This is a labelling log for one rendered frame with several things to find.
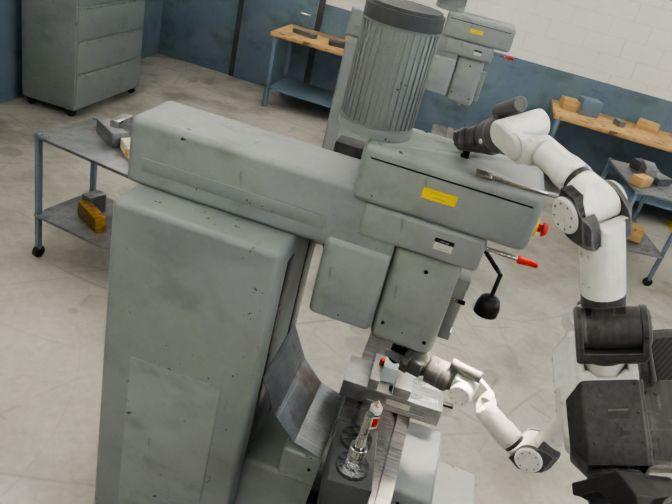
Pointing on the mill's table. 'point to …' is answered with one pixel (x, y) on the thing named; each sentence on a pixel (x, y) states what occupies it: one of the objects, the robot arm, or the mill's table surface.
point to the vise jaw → (403, 385)
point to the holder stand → (345, 481)
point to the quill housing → (414, 300)
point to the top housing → (452, 187)
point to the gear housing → (422, 236)
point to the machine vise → (422, 405)
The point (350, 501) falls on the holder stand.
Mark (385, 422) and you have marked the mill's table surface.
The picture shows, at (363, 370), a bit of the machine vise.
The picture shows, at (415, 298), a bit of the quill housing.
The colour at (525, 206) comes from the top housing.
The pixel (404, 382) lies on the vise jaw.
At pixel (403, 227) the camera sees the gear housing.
